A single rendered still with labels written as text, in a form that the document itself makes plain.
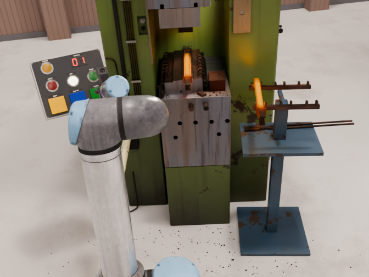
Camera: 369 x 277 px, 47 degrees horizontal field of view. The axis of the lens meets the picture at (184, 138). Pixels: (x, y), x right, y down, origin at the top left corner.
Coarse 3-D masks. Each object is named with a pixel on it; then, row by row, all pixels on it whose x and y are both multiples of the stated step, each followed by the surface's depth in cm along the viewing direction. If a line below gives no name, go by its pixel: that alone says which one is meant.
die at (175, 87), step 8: (184, 48) 256; (176, 56) 249; (192, 56) 247; (176, 64) 239; (192, 64) 237; (200, 64) 237; (176, 72) 230; (192, 72) 227; (168, 80) 224; (176, 80) 222; (192, 80) 221; (200, 80) 222; (168, 88) 224; (176, 88) 224; (184, 88) 224; (192, 88) 224; (200, 88) 224
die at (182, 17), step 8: (160, 8) 202; (176, 8) 201; (184, 8) 201; (192, 8) 201; (160, 16) 203; (168, 16) 203; (176, 16) 203; (184, 16) 203; (192, 16) 203; (160, 24) 205; (168, 24) 205; (176, 24) 205; (184, 24) 205; (192, 24) 205
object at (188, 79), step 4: (184, 56) 244; (188, 56) 243; (184, 60) 238; (188, 60) 238; (184, 64) 234; (188, 64) 233; (184, 68) 230; (188, 68) 229; (188, 72) 225; (184, 76) 219; (188, 76) 219; (184, 80) 220; (188, 80) 216; (188, 84) 212; (188, 88) 212
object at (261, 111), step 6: (258, 78) 223; (258, 84) 217; (258, 90) 212; (258, 96) 206; (258, 102) 201; (258, 108) 195; (264, 108) 194; (258, 114) 197; (264, 114) 190; (264, 120) 193
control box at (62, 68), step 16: (96, 48) 208; (32, 64) 198; (64, 64) 203; (80, 64) 205; (96, 64) 208; (48, 80) 200; (64, 80) 203; (80, 80) 205; (96, 80) 208; (48, 96) 200; (64, 96) 203; (48, 112) 200; (64, 112) 203
